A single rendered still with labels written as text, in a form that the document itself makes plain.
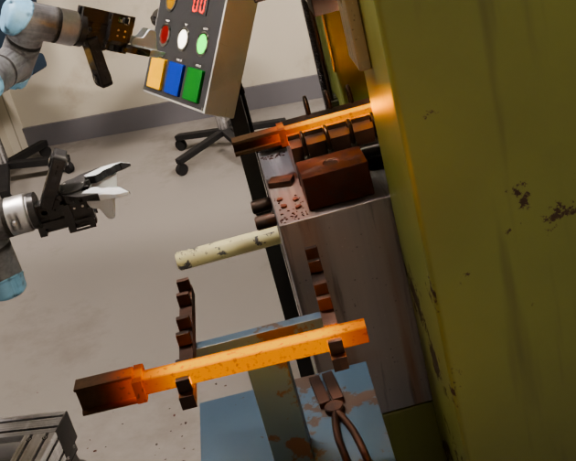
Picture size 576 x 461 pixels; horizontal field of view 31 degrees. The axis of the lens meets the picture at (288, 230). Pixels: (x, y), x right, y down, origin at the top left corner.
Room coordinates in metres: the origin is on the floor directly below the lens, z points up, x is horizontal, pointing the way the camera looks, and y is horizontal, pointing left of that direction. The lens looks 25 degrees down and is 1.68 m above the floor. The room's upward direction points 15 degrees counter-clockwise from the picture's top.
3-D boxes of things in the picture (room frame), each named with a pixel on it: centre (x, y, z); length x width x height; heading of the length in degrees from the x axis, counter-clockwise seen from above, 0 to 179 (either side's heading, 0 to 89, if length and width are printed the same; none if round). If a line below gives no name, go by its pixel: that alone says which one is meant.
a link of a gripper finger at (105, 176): (1.91, 0.31, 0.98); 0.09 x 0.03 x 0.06; 127
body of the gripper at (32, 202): (1.85, 0.40, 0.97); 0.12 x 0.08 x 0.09; 91
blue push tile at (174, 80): (2.39, 0.17, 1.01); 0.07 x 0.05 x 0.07; 26
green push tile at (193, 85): (2.30, 0.12, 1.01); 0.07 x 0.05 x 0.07; 26
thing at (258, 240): (2.23, 0.06, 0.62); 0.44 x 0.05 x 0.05; 91
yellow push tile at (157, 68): (2.48, 0.21, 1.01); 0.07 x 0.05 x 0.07; 26
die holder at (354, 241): (1.83, -0.26, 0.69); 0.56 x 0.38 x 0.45; 91
